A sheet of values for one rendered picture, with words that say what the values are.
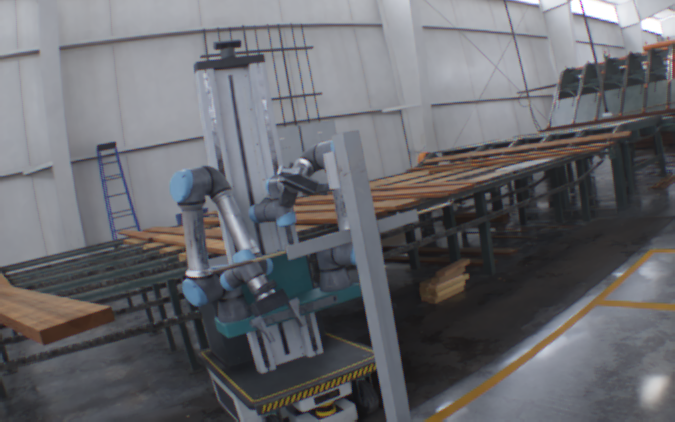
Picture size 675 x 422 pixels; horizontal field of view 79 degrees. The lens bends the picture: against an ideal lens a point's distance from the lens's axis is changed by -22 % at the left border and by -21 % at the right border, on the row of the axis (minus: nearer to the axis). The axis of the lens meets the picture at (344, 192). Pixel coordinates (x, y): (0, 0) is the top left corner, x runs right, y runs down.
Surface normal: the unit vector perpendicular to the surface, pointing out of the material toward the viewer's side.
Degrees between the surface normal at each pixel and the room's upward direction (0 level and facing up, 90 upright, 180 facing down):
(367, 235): 90
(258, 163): 90
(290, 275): 90
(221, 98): 90
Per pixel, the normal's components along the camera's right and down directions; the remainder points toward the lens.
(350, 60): 0.53, -0.09
